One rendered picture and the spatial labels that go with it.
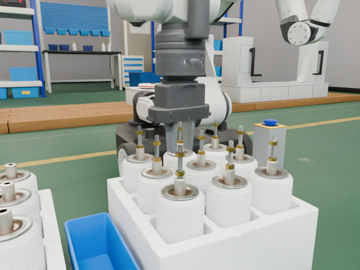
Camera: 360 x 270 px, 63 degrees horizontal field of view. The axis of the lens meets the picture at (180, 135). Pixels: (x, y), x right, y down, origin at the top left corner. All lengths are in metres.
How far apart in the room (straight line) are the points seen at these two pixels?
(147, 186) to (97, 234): 0.24
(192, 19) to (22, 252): 0.43
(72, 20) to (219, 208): 6.22
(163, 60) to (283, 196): 0.39
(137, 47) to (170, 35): 6.63
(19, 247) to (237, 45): 3.12
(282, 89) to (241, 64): 0.66
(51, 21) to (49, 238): 6.10
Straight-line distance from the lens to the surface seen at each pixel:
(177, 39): 0.49
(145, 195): 0.66
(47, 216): 0.70
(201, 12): 0.48
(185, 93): 0.51
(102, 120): 2.57
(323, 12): 1.10
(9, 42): 5.20
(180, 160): 0.55
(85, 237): 0.83
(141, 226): 0.62
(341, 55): 6.46
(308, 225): 0.74
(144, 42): 7.19
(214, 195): 0.61
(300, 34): 1.10
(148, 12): 0.51
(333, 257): 0.93
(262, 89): 3.54
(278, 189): 0.68
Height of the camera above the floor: 0.49
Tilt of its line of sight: 13 degrees down
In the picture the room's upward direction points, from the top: straight up
